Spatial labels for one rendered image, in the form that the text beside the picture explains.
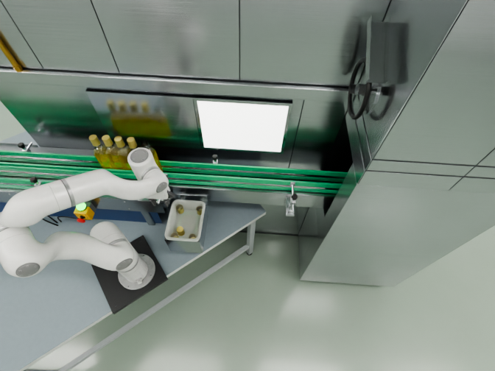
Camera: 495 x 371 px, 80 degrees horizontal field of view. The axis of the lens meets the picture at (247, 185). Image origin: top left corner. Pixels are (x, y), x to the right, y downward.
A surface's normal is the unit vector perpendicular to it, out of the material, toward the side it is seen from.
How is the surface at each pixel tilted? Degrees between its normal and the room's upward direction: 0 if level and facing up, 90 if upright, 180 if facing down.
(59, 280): 0
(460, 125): 90
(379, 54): 29
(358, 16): 90
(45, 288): 0
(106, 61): 90
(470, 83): 90
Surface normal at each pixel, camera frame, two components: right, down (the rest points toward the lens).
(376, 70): -0.01, -0.07
